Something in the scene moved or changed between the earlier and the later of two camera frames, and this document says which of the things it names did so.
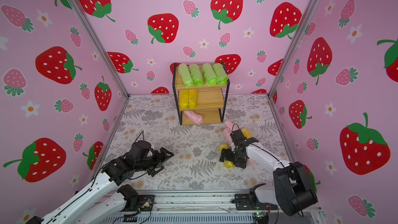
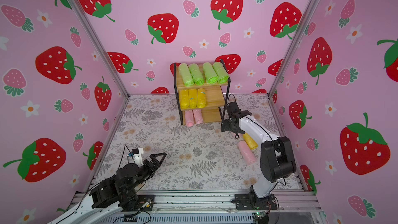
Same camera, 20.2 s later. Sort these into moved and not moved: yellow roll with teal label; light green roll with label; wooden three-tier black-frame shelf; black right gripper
Moved: yellow roll with teal label; black right gripper
Not moved: wooden three-tier black-frame shelf; light green roll with label
